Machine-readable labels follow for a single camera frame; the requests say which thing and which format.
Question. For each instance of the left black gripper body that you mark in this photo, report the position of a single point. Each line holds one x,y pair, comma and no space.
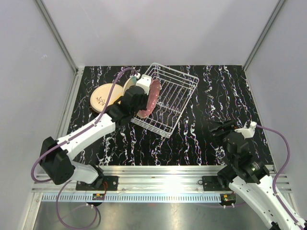
142,106

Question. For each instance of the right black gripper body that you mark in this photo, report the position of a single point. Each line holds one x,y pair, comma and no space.
224,141

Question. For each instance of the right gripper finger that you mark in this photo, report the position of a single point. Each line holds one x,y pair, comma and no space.
219,133
224,125

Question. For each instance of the blue cream branch plate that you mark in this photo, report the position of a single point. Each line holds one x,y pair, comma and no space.
130,82

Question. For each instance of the pink scalloped plate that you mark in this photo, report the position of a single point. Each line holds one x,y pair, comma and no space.
152,99

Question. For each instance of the white wire dish rack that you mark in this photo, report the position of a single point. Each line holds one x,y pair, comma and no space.
176,91

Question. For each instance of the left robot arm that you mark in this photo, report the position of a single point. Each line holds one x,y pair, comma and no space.
57,156

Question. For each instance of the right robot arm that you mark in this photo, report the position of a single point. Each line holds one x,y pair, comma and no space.
247,176

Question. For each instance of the orange cream branch plate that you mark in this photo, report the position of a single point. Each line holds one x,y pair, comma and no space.
99,96

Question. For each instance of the black marble pattern mat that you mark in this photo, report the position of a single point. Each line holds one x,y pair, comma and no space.
222,94

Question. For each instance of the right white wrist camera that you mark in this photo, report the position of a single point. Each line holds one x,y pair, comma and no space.
248,130

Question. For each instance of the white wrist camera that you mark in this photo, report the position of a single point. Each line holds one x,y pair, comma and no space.
144,81
248,130

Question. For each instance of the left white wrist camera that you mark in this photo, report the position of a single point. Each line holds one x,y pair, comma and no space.
144,81

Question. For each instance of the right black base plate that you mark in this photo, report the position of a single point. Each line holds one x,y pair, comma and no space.
216,183

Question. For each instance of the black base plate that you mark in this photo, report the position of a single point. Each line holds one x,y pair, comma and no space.
109,182
216,183

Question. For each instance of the left aluminium frame post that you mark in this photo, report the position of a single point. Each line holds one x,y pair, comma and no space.
55,33

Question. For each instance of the aluminium frame post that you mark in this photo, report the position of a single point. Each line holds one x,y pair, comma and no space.
55,33
269,24

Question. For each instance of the aluminium mounting rail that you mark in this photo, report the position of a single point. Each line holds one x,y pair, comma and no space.
159,179

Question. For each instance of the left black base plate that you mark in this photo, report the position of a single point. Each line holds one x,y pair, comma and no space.
109,182

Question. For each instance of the white slotted cable duct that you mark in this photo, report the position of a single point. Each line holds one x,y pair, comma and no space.
133,198

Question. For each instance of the right aluminium frame post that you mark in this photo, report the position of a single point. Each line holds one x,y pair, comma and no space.
269,24

